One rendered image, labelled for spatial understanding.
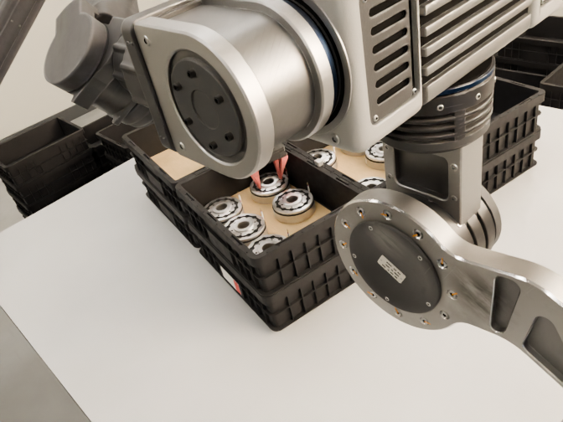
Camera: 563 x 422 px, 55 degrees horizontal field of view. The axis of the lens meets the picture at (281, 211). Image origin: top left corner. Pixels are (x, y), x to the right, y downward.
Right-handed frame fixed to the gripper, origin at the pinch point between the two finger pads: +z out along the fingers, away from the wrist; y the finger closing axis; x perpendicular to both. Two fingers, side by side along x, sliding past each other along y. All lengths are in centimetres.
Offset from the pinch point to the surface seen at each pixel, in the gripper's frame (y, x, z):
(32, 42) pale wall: 32, -324, 9
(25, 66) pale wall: 43, -321, 23
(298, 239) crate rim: 8.6, 31.7, -3.7
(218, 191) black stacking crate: 12.1, -6.8, 0.5
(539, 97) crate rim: -67, 25, -4
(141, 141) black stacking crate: 21, -46, -4
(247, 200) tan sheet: 6.6, -2.0, 3.9
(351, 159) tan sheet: -24.2, 1.2, 4.2
